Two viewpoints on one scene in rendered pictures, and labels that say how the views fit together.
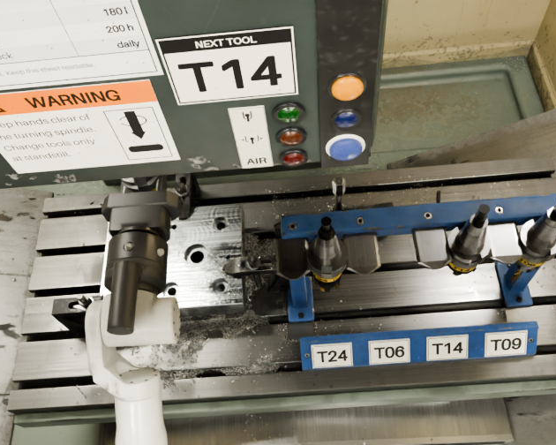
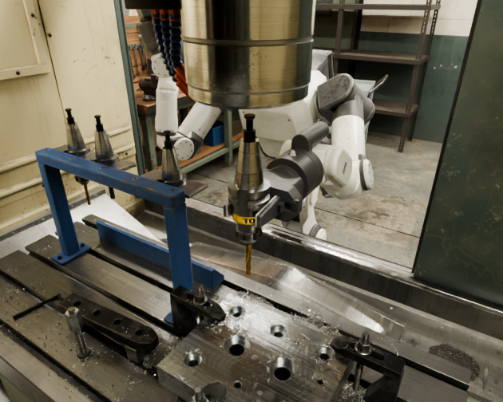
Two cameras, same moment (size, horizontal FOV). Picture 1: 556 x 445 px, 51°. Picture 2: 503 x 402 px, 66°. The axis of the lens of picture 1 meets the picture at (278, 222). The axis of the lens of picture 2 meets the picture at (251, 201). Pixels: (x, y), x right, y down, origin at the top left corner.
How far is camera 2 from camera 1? 1.19 m
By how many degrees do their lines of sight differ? 89
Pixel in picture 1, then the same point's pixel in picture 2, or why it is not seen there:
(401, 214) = (112, 172)
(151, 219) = (265, 171)
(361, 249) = (152, 175)
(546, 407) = not seen: hidden behind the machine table
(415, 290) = (116, 278)
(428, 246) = (121, 165)
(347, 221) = (141, 180)
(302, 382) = (229, 274)
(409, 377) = not seen: hidden behind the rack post
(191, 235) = (227, 364)
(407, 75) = not seen: outside the picture
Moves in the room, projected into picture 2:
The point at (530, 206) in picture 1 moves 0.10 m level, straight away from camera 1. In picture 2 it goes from (58, 154) to (13, 159)
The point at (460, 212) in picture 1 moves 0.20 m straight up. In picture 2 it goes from (87, 163) to (69, 75)
